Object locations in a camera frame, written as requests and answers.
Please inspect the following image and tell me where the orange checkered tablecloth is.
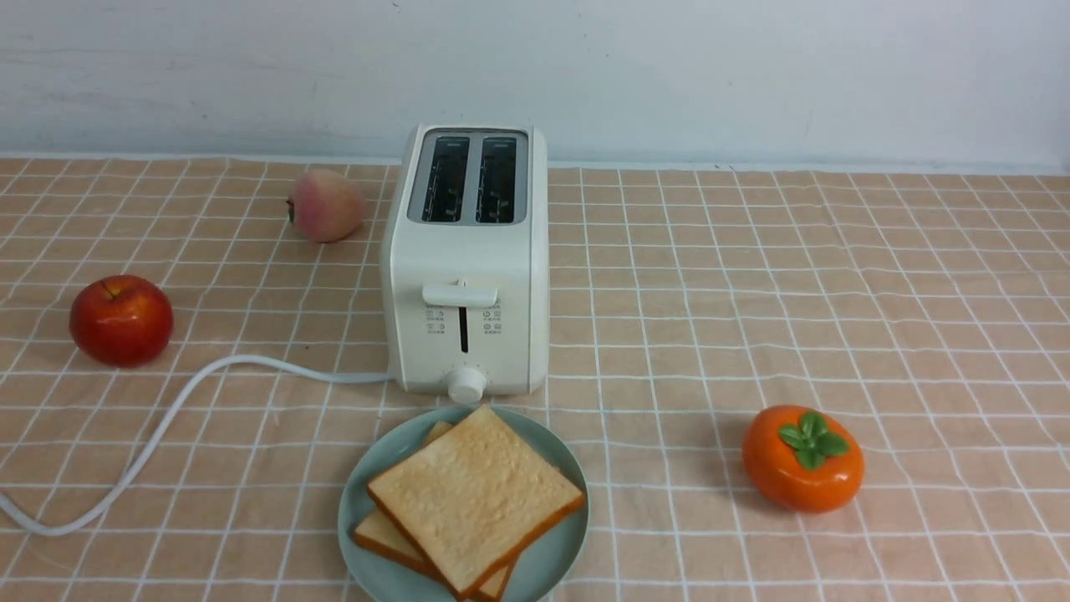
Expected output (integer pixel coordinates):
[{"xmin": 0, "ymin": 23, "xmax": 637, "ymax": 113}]
[{"xmin": 1, "ymin": 159, "xmax": 1069, "ymax": 601}]

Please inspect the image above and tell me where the pink peach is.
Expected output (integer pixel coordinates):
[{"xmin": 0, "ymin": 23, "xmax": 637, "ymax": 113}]
[{"xmin": 286, "ymin": 169, "xmax": 369, "ymax": 243}]

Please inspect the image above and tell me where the toast slice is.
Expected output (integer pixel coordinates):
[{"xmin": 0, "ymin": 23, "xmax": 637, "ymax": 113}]
[
  {"xmin": 353, "ymin": 414, "xmax": 521, "ymax": 601},
  {"xmin": 366, "ymin": 405, "xmax": 586, "ymax": 601}
]

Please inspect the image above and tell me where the light green round plate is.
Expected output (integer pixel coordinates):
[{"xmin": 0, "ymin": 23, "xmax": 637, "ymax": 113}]
[{"xmin": 338, "ymin": 404, "xmax": 589, "ymax": 601}]

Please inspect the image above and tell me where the orange persimmon with green leaf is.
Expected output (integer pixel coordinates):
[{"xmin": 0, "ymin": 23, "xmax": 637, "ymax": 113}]
[{"xmin": 742, "ymin": 405, "xmax": 866, "ymax": 514}]

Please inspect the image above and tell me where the white power cable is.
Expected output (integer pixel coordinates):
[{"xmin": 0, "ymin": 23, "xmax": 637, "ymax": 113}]
[{"xmin": 0, "ymin": 354, "xmax": 392, "ymax": 537}]

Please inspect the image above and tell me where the red apple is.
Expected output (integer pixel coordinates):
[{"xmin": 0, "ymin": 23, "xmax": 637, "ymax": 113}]
[{"xmin": 68, "ymin": 274, "xmax": 175, "ymax": 369}]

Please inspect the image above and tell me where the white two-slot toaster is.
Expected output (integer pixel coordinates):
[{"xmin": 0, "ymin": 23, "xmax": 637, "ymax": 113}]
[{"xmin": 380, "ymin": 125, "xmax": 550, "ymax": 404}]

